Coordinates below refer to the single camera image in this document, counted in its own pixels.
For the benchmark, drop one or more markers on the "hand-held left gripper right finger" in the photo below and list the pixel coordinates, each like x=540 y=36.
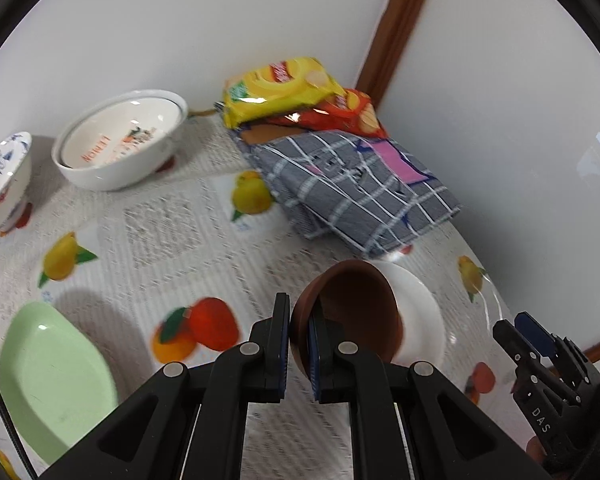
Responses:
x=314 y=355

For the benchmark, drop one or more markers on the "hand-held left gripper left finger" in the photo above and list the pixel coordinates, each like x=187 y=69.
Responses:
x=280 y=340

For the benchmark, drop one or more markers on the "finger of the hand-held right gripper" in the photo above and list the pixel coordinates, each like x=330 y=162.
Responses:
x=517 y=347
x=535 y=332

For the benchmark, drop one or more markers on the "small brown bowl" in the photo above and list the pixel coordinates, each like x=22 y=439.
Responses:
x=355 y=300

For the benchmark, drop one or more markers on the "white patterned bowl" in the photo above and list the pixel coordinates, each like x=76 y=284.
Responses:
x=420 y=310

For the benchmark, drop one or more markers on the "grey checked cloth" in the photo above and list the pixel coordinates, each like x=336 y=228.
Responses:
x=340 y=195

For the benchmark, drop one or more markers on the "brown flat packet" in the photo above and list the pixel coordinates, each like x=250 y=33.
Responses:
x=265 y=134

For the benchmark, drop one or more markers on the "green square plate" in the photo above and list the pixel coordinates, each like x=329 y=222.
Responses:
x=55 y=385

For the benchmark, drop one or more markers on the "large plain white bowl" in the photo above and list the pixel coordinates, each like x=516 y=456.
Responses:
x=120 y=175

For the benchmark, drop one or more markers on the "red chip bag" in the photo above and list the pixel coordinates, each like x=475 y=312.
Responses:
x=350 y=110

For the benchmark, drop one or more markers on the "yellow chip bag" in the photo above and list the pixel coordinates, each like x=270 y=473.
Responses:
x=275 y=90

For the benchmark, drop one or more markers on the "white bowl with orange print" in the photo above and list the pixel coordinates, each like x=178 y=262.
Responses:
x=130 y=120

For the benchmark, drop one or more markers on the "blue fish print bowl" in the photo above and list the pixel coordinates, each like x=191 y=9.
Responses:
x=5 y=185

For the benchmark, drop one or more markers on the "brown wooden door frame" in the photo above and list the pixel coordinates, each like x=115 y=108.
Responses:
x=400 y=25

